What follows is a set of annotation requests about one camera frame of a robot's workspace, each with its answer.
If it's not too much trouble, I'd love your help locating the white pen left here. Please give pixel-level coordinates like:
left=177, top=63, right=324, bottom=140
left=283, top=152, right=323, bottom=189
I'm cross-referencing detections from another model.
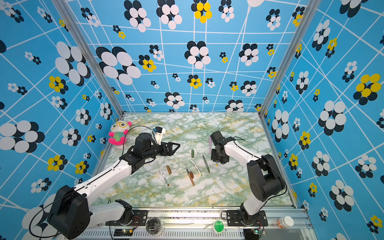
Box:
left=159, top=168, right=170, bottom=187

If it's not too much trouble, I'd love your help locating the aluminium frame post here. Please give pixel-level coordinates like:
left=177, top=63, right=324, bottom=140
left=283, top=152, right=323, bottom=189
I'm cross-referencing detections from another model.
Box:
left=260, top=0, right=321, bottom=117
left=52, top=1, right=124, bottom=118

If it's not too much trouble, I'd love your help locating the white pen light green end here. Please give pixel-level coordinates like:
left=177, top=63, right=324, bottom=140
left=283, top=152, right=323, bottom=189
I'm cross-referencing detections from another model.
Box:
left=191, top=159, right=203, bottom=176

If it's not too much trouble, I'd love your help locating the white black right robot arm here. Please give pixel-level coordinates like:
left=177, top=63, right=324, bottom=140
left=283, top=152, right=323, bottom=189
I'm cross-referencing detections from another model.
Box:
left=210, top=131, right=287, bottom=226

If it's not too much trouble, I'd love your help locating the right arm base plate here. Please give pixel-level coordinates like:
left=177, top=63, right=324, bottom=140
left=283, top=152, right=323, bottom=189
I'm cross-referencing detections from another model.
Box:
left=226, top=210, right=269, bottom=227

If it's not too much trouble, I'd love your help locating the white pill bottle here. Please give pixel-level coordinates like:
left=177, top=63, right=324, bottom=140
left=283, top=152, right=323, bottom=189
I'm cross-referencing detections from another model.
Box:
left=277, top=216, right=295, bottom=229

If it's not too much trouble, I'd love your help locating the aluminium frame post right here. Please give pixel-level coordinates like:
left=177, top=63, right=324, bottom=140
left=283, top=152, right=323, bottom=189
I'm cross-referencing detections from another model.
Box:
left=260, top=0, right=321, bottom=117

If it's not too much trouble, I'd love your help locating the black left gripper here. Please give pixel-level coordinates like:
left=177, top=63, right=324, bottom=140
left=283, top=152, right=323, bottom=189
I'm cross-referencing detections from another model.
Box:
left=143, top=141, right=180, bottom=161

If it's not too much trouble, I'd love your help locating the clear glass jar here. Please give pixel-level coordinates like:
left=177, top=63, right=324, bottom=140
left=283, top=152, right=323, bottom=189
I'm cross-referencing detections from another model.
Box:
left=145, top=217, right=165, bottom=236

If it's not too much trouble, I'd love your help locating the aluminium frame post left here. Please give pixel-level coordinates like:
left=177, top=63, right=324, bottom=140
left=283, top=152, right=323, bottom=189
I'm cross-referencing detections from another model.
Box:
left=52, top=1, right=124, bottom=118

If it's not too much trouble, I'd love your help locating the pink white plush toy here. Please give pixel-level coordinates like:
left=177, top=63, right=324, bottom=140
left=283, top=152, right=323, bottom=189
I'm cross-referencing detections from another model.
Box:
left=108, top=121, right=132, bottom=146

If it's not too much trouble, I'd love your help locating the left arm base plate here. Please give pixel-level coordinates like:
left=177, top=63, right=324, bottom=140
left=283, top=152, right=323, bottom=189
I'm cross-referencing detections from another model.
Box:
left=106, top=209, right=149, bottom=227

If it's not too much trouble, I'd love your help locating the brown pen cap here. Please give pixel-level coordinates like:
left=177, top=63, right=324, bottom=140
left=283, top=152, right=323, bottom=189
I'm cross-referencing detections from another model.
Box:
left=166, top=166, right=172, bottom=175

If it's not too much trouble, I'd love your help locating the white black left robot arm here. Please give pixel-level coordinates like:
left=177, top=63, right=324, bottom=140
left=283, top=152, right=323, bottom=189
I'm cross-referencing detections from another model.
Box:
left=47, top=133, right=181, bottom=240

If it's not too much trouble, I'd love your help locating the pink pen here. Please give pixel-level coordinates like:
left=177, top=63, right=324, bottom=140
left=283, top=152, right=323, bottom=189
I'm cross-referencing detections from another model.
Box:
left=209, top=137, right=212, bottom=154

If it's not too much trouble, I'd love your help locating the aluminium front rail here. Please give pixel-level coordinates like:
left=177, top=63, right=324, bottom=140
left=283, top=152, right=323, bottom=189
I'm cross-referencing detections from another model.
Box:
left=77, top=207, right=317, bottom=240

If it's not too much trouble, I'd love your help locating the dark green pen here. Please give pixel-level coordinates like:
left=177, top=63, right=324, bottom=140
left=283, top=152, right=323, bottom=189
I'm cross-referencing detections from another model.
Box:
left=202, top=155, right=211, bottom=173

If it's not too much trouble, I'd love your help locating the green push button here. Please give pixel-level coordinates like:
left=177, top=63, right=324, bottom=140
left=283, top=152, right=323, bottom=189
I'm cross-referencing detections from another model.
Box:
left=212, top=220, right=225, bottom=234

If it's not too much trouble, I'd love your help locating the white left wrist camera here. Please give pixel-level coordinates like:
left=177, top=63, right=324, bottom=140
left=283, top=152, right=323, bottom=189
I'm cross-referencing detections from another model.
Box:
left=153, top=127, right=166, bottom=145

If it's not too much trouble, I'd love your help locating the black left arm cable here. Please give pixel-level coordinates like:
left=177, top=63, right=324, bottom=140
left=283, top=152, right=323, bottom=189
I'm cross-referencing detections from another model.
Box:
left=28, top=125, right=158, bottom=239

